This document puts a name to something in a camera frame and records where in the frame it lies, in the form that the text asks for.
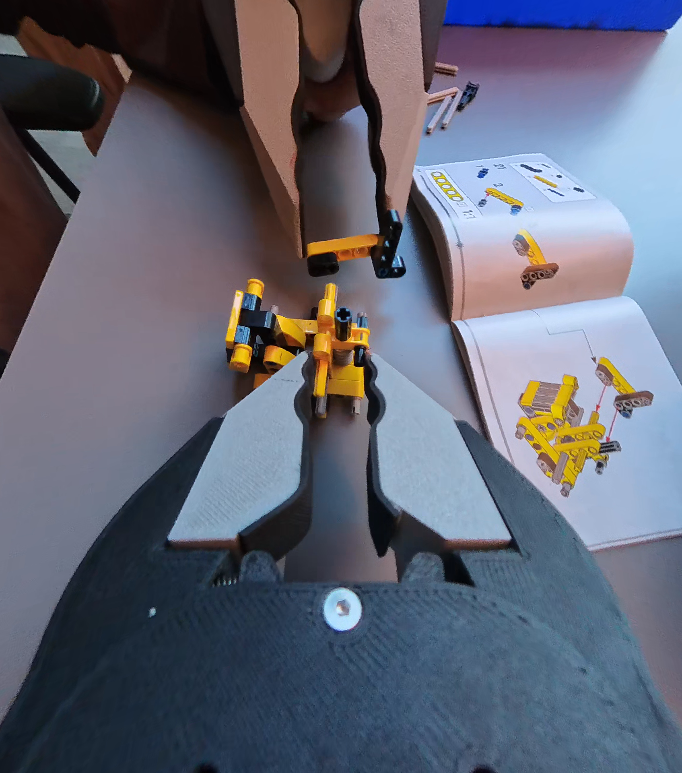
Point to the blue box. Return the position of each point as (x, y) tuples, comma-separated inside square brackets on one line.
[(558, 12)]

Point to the yellow beam with black brackets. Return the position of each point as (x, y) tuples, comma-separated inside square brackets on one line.
[(341, 246)]

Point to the small tan lego piece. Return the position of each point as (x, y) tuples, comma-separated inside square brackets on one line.
[(445, 67)]

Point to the black lego pin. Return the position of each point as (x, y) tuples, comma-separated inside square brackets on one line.
[(467, 95)]

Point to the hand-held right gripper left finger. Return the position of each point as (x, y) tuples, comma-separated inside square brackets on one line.
[(244, 471)]

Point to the yellow and black lego model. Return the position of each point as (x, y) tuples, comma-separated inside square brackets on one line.
[(292, 338)]

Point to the black office chair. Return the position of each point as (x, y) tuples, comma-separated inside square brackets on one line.
[(45, 90)]

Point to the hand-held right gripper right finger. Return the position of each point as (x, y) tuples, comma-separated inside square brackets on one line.
[(431, 477)]

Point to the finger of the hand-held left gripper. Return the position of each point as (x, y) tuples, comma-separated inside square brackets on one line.
[(268, 90), (395, 90)]

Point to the lego instruction booklet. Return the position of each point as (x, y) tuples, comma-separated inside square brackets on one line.
[(570, 338)]

